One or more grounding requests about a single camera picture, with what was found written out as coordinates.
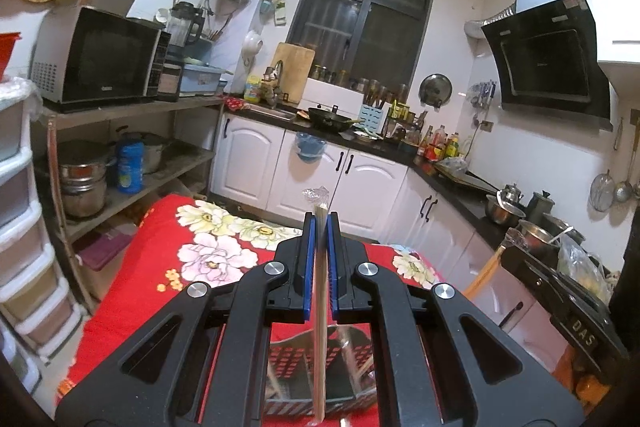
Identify steel bowl on counter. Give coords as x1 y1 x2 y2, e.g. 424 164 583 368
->
484 193 527 226

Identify steel tray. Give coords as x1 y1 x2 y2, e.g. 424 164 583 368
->
435 159 501 196

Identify clear plastic bag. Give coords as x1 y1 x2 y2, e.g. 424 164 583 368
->
555 232 613 303

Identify stacked steel stockpots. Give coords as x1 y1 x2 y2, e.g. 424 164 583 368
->
59 142 113 218

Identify wire mesh strainer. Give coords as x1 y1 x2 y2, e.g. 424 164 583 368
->
590 169 616 212

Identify row of condiment bottles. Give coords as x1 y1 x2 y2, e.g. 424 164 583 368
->
390 99 462 162

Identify red floral blanket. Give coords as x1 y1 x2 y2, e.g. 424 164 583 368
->
65 194 446 427

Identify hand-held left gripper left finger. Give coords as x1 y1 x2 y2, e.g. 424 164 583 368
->
54 213 317 427

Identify chopstick pair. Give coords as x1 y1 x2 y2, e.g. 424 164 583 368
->
301 186 332 423

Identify white hanging dish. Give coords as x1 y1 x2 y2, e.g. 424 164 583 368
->
241 31 264 66

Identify glass blender jug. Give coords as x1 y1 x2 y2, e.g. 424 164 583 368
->
165 2 206 58

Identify row of glass jars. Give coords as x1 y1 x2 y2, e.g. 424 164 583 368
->
307 64 411 105

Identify blue plastic bottle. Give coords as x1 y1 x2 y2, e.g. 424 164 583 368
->
116 133 146 194

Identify black wok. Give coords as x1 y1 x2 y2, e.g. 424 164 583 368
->
300 104 366 132

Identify white wall cabinet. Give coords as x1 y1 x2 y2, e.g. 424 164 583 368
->
582 0 640 65

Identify plastic drawer unit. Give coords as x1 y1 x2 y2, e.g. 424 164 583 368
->
0 77 83 403

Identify dark framed window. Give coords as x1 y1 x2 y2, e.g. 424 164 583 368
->
286 0 441 85

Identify wooden cutting board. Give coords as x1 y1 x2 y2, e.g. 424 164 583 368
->
270 42 316 104

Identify light blue dish box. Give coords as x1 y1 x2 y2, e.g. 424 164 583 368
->
179 62 233 96

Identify small steel teapot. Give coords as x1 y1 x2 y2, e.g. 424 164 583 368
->
497 183 523 208

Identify black microwave oven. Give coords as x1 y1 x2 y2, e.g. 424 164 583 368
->
31 6 172 104

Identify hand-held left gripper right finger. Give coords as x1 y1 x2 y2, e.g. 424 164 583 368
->
326 212 587 427

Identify red plastic basin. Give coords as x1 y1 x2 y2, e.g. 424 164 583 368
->
0 32 22 82

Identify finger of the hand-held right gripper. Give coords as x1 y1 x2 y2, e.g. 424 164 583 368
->
500 243 611 310

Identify pink flat box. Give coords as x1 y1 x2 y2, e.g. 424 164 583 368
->
75 219 138 270

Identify wooden shelf rack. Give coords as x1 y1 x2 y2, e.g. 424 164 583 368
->
30 97 226 308

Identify light blue knife block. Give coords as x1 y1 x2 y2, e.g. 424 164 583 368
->
361 87 393 134

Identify hanging kitchen utensils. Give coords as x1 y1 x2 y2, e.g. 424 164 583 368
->
467 79 498 128

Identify dark lattice utensil holder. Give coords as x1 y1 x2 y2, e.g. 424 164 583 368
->
265 326 383 410

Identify white kitchen cabinets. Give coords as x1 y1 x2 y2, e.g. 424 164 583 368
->
207 112 566 373

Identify metal faucet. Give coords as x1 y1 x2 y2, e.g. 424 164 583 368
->
260 59 291 105

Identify dark kettle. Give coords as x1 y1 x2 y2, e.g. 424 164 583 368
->
526 189 556 225

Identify steel lid on wall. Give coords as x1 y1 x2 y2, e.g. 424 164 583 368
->
419 73 454 108

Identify silver exhaust duct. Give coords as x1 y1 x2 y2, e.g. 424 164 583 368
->
465 2 518 40

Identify black range hood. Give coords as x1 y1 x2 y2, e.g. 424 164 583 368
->
480 0 615 130

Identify steel ladle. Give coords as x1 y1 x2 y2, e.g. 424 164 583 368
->
614 154 633 204

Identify wooden spoon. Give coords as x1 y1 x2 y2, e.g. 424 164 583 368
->
462 249 507 300

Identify wrapped chopsticks bundle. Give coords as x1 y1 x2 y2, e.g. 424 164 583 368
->
341 327 376 390

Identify large steel pots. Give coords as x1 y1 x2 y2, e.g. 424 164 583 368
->
515 216 586 258

